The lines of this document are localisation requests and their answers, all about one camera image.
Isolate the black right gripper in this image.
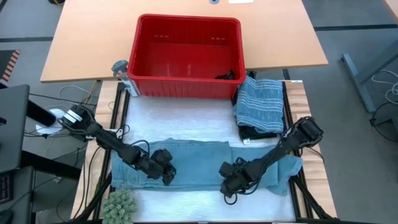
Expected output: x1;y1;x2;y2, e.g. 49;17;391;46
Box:
218;157;259;199

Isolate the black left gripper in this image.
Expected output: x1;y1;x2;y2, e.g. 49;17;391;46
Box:
143;148;177;187

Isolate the light blue garment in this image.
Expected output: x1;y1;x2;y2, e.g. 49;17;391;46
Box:
111;138;304;197

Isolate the black garment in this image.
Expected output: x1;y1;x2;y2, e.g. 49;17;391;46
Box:
238;123;287;141

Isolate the striped blue-green towel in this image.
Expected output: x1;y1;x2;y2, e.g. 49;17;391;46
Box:
233;76;285;134

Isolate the red plastic bin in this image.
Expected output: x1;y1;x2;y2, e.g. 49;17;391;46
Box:
126;13;247;100

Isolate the green artificial plant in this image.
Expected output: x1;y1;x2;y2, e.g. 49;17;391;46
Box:
101;187;139;224

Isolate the small black cloth item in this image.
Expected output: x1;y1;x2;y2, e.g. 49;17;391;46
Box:
214;70;236;81

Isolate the clear spray bottle grey trigger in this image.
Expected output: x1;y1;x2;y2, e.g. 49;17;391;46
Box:
111;59;141;98

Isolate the black desk beam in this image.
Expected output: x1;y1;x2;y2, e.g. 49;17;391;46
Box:
20;150;82;180

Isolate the white round stand base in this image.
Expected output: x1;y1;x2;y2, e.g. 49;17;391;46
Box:
35;108;67;136

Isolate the black stand pole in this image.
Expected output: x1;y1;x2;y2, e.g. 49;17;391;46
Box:
26;99;58;127

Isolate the light wooden desk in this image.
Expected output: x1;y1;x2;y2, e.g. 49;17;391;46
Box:
387;0;398;18
40;0;330;83

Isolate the dark grey monitor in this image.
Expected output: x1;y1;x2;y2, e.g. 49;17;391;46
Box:
0;83;31;174

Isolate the grey metal table leg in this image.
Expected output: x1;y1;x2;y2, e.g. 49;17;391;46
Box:
341;39;398;113

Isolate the orange black striped mat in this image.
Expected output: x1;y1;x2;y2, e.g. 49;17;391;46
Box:
0;49;21;83

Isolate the black right camera cable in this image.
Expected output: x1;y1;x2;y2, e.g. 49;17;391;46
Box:
223;192;239;206

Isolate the black camera cable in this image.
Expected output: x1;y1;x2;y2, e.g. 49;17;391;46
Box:
223;192;239;206
129;139;152;156

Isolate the black left camera cable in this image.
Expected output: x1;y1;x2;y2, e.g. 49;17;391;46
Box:
129;139;152;156

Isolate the black aluminium table frame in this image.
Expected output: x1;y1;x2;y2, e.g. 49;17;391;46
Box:
70;79;340;224

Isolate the yellow floor cable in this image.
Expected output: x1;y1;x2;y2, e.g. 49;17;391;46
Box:
83;80;98;108

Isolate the black floor cable loop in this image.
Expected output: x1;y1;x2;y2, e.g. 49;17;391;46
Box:
369;101;398;144

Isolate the white floor cable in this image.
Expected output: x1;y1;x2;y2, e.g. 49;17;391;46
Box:
371;68;398;98

